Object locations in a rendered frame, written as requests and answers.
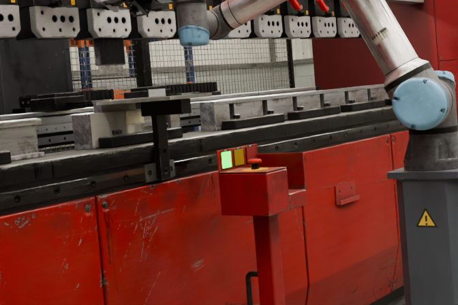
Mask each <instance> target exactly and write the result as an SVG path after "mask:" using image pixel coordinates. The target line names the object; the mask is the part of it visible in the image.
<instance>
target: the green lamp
mask: <svg viewBox="0 0 458 305"><path fill-rule="evenodd" d="M221 154H222V169H224V168H228V167H232V159H231V151H227V152H221Z"/></svg>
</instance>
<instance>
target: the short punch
mask: <svg viewBox="0 0 458 305"><path fill-rule="evenodd" d="M93 43H94V51H95V65H96V66H98V70H99V73H110V72H124V69H123V65H124V64H125V51H124V43H123V38H98V39H93Z"/></svg>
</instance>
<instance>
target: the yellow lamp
mask: <svg viewBox="0 0 458 305"><path fill-rule="evenodd" d="M234 161H235V166H237V165H243V164H244V156H243V148H242V149H238V150H234Z"/></svg>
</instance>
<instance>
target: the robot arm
mask: <svg viewBox="0 0 458 305"><path fill-rule="evenodd" d="M94 1H95V2H97V3H98V4H100V5H105V6H106V7H107V8H108V9H110V10H112V11H113V12H119V6H120V5H123V3H124V4H125V5H126V6H127V7H128V8H129V9H130V10H131V11H129V13H130V14H131V15H132V16H133V17H137V16H144V15H149V12H150V10H153V9H157V8H161V7H168V4H169V2H173V1H176V7H177V22H178V34H179V41H180V45H182V47H195V46H206V45H207V44H208V43H209V40H220V39H223V38H225V37H227V36H228V35H229V33H230V32H231V31H232V30H234V29H236V28H238V27H239V26H241V25H243V24H245V23H246V22H249V21H250V20H252V19H254V18H255V17H257V16H259V15H261V14H263V13H265V12H267V11H268V10H270V9H272V8H274V7H275V6H277V5H279V4H280V3H283V2H284V1H286V0H226V1H225V2H223V3H221V4H219V5H218V6H216V7H214V8H213V9H211V10H207V4H206V0H94ZM341 1H342V3H343V4H344V6H345V8H346V9H347V11H348V13H349V15H350V17H351V18H352V20H353V22H354V23H355V25H356V27H357V29H358V30H359V32H360V34H361V35H362V37H363V39H364V40H365V43H366V44H367V46H368V48H369V49H370V51H371V53H372V55H373V57H374V58H375V60H376V62H377V63H378V65H379V67H380V69H381V70H382V72H383V74H384V76H385V81H384V89H385V91H386V93H387V94H388V96H389V98H390V99H391V101H392V106H393V112H394V113H395V116H396V117H397V119H398V120H399V121H400V122H401V123H402V124H404V125H405V126H406V127H408V130H409V140H408V145H407V148H406V153H405V157H404V160H403V165H404V170H407V171H416V172H426V171H440V170H454V169H458V124H457V106H456V96H455V87H456V84H455V79H454V75H453V74H452V73H450V72H449V71H434V70H433V68H432V66H431V64H430V63H429V61H426V60H422V59H420V58H418V56H417V54H416V53H415V51H414V49H413V47H412V45H411V44H410V42H409V41H408V39H407V37H406V35H405V33H404V32H403V30H402V28H401V27H400V25H399V23H398V22H397V20H396V18H395V17H394V15H393V13H392V12H391V9H390V8H389V6H388V4H387V3H386V1H385V0H341ZM146 7H147V10H148V11H146V10H145V8H146ZM139 11H141V12H142V14H138V15H136V14H135V13H134V12H139Z"/></svg>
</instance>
